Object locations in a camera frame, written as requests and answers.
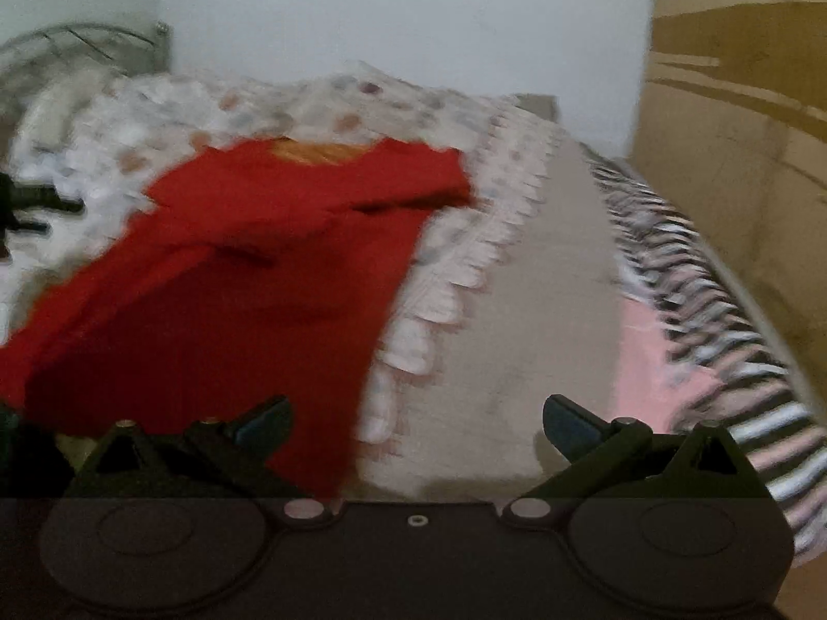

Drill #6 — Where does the orange garment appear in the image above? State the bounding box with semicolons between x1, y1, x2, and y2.
270;137;372;166

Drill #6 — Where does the wooden wardrobe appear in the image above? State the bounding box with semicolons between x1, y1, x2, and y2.
632;0;827;392

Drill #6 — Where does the red garment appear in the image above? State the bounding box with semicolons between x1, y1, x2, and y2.
2;138;471;497

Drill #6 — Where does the metal bed headboard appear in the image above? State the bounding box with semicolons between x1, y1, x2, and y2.
2;21;171;119

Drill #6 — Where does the patterned circle print quilt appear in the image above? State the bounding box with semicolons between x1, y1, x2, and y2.
2;66;621;501

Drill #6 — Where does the zebra striped pink sheet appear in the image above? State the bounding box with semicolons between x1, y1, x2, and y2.
585;151;825;565

